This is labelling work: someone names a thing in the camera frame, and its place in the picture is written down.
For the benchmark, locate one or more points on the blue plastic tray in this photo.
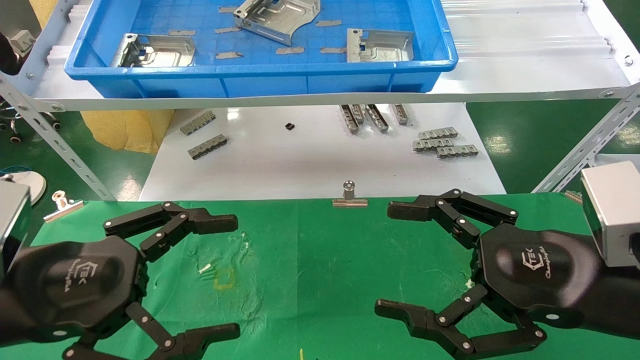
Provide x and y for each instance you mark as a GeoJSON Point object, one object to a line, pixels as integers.
{"type": "Point", "coordinates": [250, 80]}

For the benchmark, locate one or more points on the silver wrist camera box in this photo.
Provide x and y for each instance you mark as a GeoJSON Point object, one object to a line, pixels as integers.
{"type": "Point", "coordinates": [12, 220]}
{"type": "Point", "coordinates": [617, 210]}

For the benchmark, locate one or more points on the white corrugated plastic sheet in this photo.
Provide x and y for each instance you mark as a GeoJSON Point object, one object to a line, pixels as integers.
{"type": "Point", "coordinates": [525, 30]}

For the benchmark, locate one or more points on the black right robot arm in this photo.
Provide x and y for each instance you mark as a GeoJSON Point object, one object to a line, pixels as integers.
{"type": "Point", "coordinates": [620, 300]}

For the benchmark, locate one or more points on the stamped sheet metal part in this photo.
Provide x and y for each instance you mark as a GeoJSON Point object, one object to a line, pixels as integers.
{"type": "Point", "coordinates": [280, 17]}
{"type": "Point", "coordinates": [165, 52]}
{"type": "Point", "coordinates": [385, 47]}

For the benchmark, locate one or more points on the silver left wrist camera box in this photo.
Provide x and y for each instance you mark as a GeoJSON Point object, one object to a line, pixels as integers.
{"type": "Point", "coordinates": [12, 220]}

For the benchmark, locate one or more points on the yellow foam bag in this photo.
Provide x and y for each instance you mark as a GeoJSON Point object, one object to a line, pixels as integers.
{"type": "Point", "coordinates": [125, 130]}

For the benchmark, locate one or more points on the wheeled office chair base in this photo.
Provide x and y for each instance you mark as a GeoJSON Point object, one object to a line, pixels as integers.
{"type": "Point", "coordinates": [15, 137]}

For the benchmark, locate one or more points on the small grey box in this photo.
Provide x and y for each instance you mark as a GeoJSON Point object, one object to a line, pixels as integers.
{"type": "Point", "coordinates": [22, 41]}

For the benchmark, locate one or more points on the perforated metal angle brace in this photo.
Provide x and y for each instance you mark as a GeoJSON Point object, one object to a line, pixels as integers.
{"type": "Point", "coordinates": [65, 150]}
{"type": "Point", "coordinates": [585, 145]}

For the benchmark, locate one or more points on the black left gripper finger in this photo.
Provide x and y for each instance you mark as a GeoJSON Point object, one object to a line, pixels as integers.
{"type": "Point", "coordinates": [210, 222]}

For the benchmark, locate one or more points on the grey tape strip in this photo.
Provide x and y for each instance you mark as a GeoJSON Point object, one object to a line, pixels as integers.
{"type": "Point", "coordinates": [227, 9]}
{"type": "Point", "coordinates": [228, 30]}
{"type": "Point", "coordinates": [182, 32]}
{"type": "Point", "coordinates": [229, 55]}
{"type": "Point", "coordinates": [332, 50]}
{"type": "Point", "coordinates": [328, 23]}
{"type": "Point", "coordinates": [290, 50]}

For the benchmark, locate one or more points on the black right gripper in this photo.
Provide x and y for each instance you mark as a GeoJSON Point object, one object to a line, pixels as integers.
{"type": "Point", "coordinates": [535, 275]}

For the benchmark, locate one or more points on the white metal shelf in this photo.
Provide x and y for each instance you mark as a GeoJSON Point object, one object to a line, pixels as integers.
{"type": "Point", "coordinates": [500, 85]}

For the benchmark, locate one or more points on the green cloth mat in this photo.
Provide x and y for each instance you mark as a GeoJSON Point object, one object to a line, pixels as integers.
{"type": "Point", "coordinates": [325, 260]}

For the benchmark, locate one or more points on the grey metal connector strip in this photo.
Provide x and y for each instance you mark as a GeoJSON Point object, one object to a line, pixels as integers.
{"type": "Point", "coordinates": [401, 114]}
{"type": "Point", "coordinates": [457, 151]}
{"type": "Point", "coordinates": [431, 145]}
{"type": "Point", "coordinates": [348, 119]}
{"type": "Point", "coordinates": [377, 118]}
{"type": "Point", "coordinates": [438, 133]}
{"type": "Point", "coordinates": [198, 123]}
{"type": "Point", "coordinates": [207, 147]}
{"type": "Point", "coordinates": [358, 114]}

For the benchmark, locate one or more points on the white round stand base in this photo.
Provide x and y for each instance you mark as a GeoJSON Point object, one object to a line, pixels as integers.
{"type": "Point", "coordinates": [32, 185]}

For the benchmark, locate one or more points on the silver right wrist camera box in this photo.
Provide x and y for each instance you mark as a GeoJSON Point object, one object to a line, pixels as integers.
{"type": "Point", "coordinates": [617, 210]}

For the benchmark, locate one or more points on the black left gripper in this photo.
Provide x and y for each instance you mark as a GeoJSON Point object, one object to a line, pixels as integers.
{"type": "Point", "coordinates": [75, 285]}

